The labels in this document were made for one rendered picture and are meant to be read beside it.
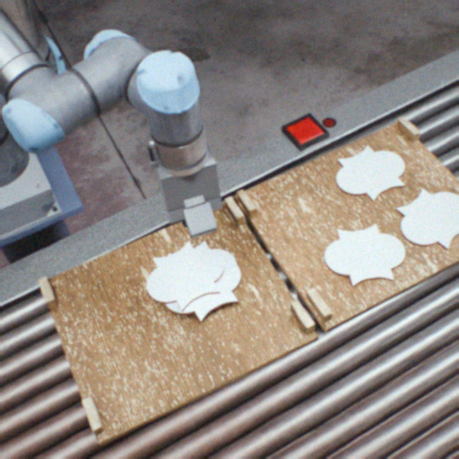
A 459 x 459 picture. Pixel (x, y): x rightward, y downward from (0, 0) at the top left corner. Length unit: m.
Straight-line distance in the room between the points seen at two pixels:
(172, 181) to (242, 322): 0.34
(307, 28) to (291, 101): 0.52
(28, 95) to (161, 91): 0.18
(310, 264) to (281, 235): 0.09
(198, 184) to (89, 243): 0.44
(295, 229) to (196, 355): 0.32
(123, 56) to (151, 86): 0.10
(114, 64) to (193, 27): 2.47
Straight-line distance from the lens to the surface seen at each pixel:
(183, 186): 0.97
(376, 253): 1.25
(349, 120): 1.52
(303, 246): 1.26
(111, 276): 1.27
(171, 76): 0.84
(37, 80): 0.90
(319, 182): 1.36
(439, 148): 1.48
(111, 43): 0.94
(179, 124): 0.87
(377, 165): 1.39
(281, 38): 3.25
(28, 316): 1.31
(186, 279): 1.20
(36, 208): 1.45
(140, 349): 1.18
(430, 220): 1.31
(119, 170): 2.73
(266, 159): 1.43
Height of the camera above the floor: 1.97
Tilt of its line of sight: 53 degrees down
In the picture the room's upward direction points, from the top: 9 degrees counter-clockwise
